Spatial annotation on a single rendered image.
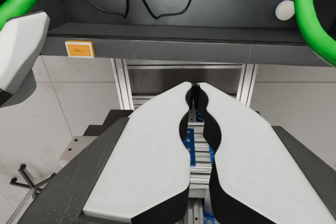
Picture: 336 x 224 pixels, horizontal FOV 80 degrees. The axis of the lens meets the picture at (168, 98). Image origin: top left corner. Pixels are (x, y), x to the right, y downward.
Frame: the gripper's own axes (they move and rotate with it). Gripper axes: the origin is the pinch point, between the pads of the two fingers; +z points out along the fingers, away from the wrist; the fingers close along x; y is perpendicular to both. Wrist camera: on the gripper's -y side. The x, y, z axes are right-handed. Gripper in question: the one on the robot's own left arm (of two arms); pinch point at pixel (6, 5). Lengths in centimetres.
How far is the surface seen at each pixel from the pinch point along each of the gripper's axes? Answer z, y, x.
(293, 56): 29.2, 15.2, 25.7
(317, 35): 12.6, -2.4, 16.7
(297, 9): 15.6, -0.7, 15.0
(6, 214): -163, 337, -37
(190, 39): 20.2, 19.5, 9.1
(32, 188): -92, 250, -23
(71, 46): 6.4, 26.3, -7.3
